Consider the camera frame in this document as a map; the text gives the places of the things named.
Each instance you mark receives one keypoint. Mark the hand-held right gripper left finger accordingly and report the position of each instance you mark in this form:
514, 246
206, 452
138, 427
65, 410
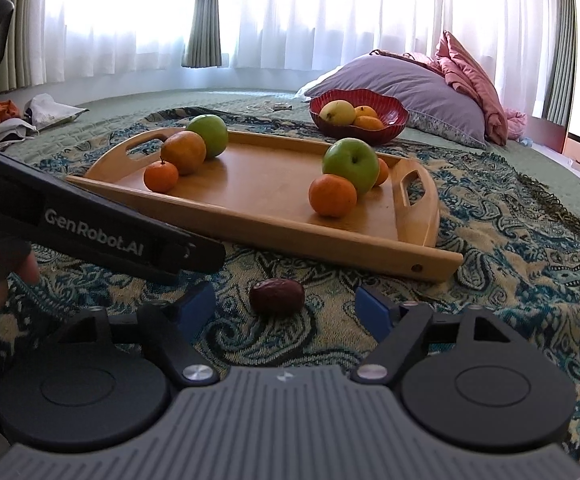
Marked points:
197, 310

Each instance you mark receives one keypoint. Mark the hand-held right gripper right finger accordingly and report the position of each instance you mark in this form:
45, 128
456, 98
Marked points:
372, 312

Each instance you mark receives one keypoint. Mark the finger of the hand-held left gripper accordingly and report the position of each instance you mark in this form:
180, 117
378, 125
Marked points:
199, 255

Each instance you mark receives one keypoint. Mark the dark red date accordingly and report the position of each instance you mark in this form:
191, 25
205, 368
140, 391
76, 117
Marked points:
276, 297

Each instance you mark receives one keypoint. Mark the small mandarin with stem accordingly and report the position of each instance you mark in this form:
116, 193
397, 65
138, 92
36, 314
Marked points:
161, 177

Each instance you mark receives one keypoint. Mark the wooden tray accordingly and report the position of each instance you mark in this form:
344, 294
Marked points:
270, 195

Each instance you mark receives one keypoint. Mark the large orange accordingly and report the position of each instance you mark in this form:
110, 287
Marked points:
184, 152

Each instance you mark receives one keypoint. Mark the green apple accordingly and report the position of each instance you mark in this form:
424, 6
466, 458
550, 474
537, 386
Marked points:
351, 162
209, 132

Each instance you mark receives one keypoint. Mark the person's left hand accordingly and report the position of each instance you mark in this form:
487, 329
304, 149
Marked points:
22, 270

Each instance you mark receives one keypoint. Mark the green quilted bedspread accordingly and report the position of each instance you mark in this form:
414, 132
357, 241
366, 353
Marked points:
119, 105

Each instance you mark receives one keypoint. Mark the blue paisley blanket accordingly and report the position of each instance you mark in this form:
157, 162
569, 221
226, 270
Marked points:
495, 240

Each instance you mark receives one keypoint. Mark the small orange fruit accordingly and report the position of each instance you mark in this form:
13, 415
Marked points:
366, 111
368, 123

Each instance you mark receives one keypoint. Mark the red ribbed bowl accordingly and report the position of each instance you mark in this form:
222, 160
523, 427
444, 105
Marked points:
385, 120

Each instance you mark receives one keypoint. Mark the yellow green mango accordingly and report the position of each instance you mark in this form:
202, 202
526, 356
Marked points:
337, 112

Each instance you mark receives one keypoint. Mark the green curtain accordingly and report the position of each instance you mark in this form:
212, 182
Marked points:
203, 15
562, 50
19, 20

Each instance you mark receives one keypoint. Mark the purple pillow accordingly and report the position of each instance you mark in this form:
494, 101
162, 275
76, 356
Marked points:
410, 85

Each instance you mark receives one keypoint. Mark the brown wooden furniture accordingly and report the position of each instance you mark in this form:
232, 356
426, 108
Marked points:
550, 135

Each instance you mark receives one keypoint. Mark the pink quilt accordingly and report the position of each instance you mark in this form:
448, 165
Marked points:
470, 80

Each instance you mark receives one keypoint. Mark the white sheer curtain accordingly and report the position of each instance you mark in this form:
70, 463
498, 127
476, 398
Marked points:
345, 10

